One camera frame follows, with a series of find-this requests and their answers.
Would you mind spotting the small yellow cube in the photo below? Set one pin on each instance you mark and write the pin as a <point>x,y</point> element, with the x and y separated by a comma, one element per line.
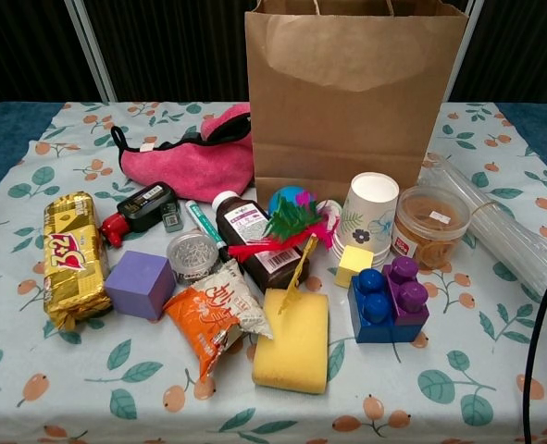
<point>354,266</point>

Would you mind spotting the white lidded jar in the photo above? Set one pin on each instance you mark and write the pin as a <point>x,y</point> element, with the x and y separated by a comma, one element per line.
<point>370,217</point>

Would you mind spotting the blue toy brick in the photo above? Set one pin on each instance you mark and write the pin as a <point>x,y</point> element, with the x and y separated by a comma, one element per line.
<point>370,319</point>

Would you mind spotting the purple toy brick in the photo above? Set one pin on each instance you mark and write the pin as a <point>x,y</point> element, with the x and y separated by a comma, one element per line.
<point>409,296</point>

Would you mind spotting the clear jar rubber bands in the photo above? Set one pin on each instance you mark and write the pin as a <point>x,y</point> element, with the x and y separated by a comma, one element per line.
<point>430,226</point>

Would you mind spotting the bundle of clear straws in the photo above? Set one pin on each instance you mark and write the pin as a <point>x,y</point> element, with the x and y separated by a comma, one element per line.
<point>500,226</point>

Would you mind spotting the brown paper bag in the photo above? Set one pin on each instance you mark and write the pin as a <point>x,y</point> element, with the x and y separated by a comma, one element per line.
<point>347,115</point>

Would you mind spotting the colourful feather toy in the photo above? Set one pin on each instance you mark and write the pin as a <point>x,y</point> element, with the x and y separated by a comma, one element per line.
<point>291,222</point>

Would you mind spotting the blue ball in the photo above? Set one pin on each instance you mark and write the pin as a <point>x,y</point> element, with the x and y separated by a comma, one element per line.
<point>282,196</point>

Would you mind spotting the brown medicine bottle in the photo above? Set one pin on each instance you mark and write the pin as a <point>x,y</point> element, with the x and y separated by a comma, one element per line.
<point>240,219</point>

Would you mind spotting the green white round toy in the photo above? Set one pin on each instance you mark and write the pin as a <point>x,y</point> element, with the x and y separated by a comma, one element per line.
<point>329,208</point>

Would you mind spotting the green white tube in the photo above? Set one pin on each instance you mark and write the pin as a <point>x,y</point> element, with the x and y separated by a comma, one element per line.
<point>201,219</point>

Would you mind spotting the round clear pin tin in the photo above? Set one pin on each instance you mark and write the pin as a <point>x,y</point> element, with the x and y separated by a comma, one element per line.
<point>192,252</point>

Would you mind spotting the pink towel black trim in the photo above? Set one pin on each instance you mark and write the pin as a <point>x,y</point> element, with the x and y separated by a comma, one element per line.
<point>185,162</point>

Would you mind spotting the orange snack packet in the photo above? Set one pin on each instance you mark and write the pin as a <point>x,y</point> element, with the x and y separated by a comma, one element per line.
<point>208,319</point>

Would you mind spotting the black bottle red cap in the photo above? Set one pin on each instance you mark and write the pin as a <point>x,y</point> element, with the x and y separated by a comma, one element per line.
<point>145,203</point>

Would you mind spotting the yellow sponge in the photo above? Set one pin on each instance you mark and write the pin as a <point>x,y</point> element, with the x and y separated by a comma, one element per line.
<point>291,351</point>

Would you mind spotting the purple foam cube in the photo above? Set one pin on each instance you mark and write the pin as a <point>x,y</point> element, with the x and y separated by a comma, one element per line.
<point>136,287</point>

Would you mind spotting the floral tablecloth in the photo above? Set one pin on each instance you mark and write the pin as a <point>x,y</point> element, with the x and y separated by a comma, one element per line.
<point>439,324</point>

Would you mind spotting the black pleated partition panel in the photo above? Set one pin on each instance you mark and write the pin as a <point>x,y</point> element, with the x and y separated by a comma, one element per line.
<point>171,46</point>
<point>23,46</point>
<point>523,46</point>

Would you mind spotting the gold biscuit pack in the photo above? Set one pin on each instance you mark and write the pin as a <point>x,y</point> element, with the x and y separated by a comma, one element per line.
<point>71,259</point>

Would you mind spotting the blue table cover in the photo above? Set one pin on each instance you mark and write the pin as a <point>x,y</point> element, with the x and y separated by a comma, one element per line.
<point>4,139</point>

